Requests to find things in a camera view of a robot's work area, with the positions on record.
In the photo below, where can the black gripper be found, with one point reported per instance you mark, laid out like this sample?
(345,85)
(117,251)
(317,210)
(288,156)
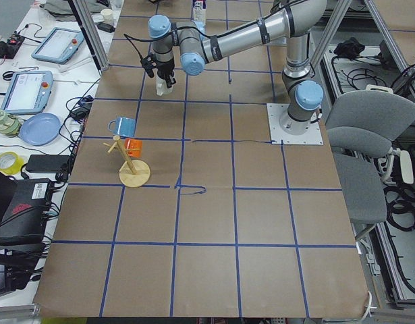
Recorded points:
(164,67)

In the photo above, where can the white mug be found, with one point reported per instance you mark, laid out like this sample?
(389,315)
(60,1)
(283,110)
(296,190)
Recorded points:
(161,87)

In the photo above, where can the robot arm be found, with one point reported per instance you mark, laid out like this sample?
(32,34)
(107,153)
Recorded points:
(292,21)

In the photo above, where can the blue white milk carton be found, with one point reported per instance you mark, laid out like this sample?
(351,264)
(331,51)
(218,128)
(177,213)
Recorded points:
(199,11)

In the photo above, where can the white paper cup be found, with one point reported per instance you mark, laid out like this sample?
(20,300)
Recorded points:
(107,15)

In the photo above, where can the blue mug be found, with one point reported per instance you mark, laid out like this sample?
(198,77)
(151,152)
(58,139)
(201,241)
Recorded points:
(123,126)

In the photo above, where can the orange mug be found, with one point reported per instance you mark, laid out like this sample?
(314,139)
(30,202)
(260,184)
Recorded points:
(133,147)

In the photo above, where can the wooden mug tree stand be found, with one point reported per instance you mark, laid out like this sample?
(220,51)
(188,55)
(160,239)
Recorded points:
(134,172)

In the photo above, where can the far teach pendant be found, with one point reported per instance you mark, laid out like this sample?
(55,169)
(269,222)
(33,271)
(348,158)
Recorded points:
(59,46)

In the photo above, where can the teach pendant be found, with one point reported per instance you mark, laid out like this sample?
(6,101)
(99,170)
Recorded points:
(59,46)
(28,92)

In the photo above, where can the blue plate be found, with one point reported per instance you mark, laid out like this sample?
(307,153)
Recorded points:
(40,129)

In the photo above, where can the near teach pendant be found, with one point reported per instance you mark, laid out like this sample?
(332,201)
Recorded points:
(28,92)

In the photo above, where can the black power adapter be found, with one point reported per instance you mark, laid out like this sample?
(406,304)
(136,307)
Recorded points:
(46,163)

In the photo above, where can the green tape rolls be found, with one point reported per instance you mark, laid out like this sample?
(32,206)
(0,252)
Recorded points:
(9,124)

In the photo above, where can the yellow tape roll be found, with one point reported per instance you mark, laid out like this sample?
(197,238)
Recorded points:
(10,163)

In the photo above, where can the grey office chair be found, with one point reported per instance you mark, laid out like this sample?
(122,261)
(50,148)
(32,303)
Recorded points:
(365,123)

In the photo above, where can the black electronics box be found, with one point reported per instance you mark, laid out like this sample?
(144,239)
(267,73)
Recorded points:
(22,215)

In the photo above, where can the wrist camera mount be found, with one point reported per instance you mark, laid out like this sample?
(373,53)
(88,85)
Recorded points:
(149,64)

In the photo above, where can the aluminium frame post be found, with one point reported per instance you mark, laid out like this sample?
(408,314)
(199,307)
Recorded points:
(84,19)

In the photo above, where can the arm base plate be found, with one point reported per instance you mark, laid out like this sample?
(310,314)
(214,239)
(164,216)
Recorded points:
(287,131)

